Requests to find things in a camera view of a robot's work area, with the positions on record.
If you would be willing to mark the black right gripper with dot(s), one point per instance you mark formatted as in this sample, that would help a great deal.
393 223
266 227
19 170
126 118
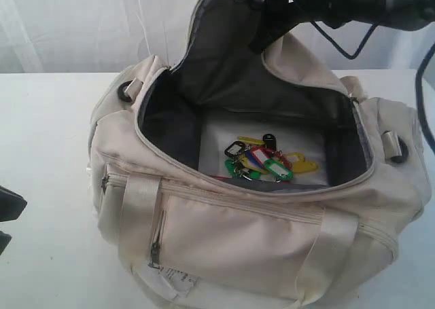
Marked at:
277 17

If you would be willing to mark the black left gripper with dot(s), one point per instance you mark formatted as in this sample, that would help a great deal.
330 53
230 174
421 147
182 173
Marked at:
12 205

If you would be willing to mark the cream fabric duffel bag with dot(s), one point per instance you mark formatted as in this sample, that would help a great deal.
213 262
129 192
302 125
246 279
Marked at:
165 199

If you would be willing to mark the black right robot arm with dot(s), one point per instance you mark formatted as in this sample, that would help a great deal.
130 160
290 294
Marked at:
405 15

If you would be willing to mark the white backdrop curtain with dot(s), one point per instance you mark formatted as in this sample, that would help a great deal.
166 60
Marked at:
40 36

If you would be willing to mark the white paper label tag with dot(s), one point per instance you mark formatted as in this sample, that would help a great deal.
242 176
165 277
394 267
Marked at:
173 287

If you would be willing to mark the colourful key tag bunch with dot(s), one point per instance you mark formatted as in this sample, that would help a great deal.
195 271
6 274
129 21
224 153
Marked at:
260 160

